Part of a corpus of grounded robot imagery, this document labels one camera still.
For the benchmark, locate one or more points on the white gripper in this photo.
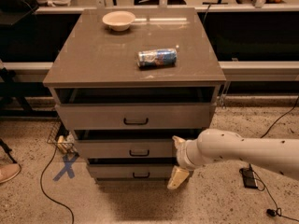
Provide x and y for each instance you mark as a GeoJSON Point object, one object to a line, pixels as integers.
{"type": "Point", "coordinates": [182, 156]}

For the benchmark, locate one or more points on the grey drawer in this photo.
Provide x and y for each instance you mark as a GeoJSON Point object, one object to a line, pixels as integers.
{"type": "Point", "coordinates": [131, 171]}
{"type": "Point", "coordinates": [121, 117]}
{"type": "Point", "coordinates": [116, 149]}

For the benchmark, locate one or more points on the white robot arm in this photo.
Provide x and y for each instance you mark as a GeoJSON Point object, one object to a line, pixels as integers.
{"type": "Point", "coordinates": [280, 156]}

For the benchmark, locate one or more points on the grey bottom drawer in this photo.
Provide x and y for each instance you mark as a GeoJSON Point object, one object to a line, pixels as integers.
{"type": "Point", "coordinates": [131, 171]}

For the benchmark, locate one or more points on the grey drawer cabinet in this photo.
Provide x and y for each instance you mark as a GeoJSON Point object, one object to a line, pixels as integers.
{"type": "Point", "coordinates": [97, 66]}

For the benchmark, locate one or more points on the grey top drawer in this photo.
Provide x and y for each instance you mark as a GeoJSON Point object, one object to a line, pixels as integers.
{"type": "Point", "coordinates": [121, 117]}

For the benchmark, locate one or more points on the black power adapter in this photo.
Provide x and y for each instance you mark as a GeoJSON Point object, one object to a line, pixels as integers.
{"type": "Point", "coordinates": [248, 177]}

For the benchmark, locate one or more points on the blue crushed can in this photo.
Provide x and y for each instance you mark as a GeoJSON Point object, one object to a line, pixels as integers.
{"type": "Point", "coordinates": [156, 57]}

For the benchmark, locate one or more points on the blue tape cross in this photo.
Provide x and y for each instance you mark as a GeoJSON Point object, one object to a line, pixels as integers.
{"type": "Point", "coordinates": [67, 169]}

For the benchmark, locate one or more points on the white paper bowl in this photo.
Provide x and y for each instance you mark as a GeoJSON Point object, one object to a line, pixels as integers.
{"type": "Point", "coordinates": [119, 20]}

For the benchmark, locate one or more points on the tan shoe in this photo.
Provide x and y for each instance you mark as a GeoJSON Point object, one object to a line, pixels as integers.
{"type": "Point", "coordinates": [9, 171]}

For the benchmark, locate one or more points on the black tripod leg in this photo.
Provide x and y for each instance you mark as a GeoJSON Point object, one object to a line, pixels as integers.
{"type": "Point", "coordinates": [7, 150]}

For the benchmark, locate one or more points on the wire basket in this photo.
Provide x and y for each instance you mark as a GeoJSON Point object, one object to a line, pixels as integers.
{"type": "Point", "coordinates": [61, 138]}

